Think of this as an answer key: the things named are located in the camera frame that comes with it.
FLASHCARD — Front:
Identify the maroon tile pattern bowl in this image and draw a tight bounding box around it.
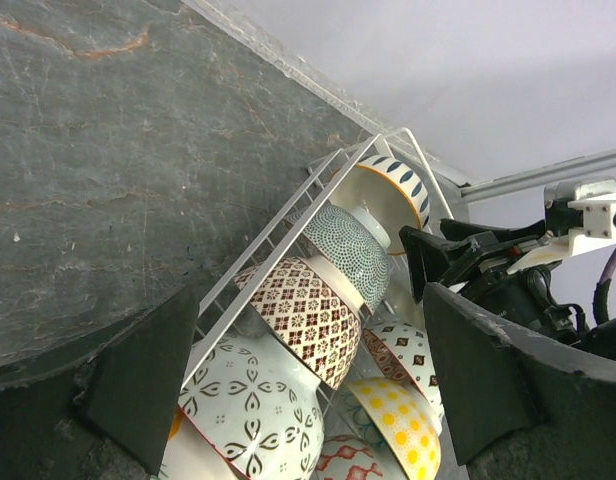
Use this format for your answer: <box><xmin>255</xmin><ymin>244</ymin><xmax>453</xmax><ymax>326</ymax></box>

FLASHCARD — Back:
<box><xmin>250</xmin><ymin>255</ymin><xmax>364</xmax><ymax>390</ymax></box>

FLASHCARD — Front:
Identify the yellow sun pattern bowl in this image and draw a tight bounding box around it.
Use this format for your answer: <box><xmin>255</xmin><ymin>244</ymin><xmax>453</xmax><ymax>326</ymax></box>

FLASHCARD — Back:
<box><xmin>345</xmin><ymin>377</ymin><xmax>442</xmax><ymax>479</ymax></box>

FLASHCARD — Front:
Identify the grey dotted bowl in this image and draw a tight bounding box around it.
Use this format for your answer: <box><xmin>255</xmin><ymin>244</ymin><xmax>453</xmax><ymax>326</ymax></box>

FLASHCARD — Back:
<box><xmin>303</xmin><ymin>203</ymin><xmax>391</xmax><ymax>312</ymax></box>

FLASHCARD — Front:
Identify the white bowl dark diamond pattern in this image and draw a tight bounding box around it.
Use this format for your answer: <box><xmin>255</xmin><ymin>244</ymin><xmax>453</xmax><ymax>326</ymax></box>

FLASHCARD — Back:
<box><xmin>362</xmin><ymin>321</ymin><xmax>444</xmax><ymax>418</ymax></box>

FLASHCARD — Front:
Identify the white bowl orange flower pattern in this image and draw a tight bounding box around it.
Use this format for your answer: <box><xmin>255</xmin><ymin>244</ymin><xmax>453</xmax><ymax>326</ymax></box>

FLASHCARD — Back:
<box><xmin>153</xmin><ymin>409</ymin><xmax>236</xmax><ymax>480</ymax></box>

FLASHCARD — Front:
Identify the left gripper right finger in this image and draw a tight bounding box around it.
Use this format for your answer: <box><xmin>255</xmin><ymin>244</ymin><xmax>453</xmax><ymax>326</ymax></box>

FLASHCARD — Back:
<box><xmin>423</xmin><ymin>283</ymin><xmax>616</xmax><ymax>479</ymax></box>

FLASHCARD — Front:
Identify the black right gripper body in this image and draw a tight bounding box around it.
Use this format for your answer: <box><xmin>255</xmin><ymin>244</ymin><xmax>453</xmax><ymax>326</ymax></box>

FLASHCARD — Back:
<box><xmin>399</xmin><ymin>219</ymin><xmax>616</xmax><ymax>361</ymax></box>

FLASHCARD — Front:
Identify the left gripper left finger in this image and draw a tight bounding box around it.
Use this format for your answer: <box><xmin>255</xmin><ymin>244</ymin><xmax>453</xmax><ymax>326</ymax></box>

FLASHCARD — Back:
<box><xmin>0</xmin><ymin>286</ymin><xmax>198</xmax><ymax>479</ymax></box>

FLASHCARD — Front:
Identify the white bowl teal floral pattern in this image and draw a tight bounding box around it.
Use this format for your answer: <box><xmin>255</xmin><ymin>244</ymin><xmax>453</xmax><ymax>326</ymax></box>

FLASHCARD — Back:
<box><xmin>178</xmin><ymin>331</ymin><xmax>324</xmax><ymax>479</ymax></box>

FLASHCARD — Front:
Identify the white bowl red lattice pattern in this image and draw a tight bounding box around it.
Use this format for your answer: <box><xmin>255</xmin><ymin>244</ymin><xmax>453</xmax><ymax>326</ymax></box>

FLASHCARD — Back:
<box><xmin>316</xmin><ymin>435</ymin><xmax>405</xmax><ymax>480</ymax></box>

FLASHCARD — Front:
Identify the white wire dish rack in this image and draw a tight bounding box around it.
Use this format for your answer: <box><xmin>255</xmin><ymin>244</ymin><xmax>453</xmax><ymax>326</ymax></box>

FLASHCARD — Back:
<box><xmin>177</xmin><ymin>127</ymin><xmax>472</xmax><ymax>480</ymax></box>

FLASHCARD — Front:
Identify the plain white ribbed bowl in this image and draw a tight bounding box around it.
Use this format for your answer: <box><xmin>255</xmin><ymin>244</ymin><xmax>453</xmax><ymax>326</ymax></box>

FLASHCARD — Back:
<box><xmin>370</xmin><ymin>278</ymin><xmax>425</xmax><ymax>329</ymax></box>

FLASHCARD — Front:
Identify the white bowl teal leaf pattern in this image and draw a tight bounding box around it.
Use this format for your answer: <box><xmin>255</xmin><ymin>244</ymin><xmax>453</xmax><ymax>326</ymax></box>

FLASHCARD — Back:
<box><xmin>330</xmin><ymin>155</ymin><xmax>431</xmax><ymax>256</ymax></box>

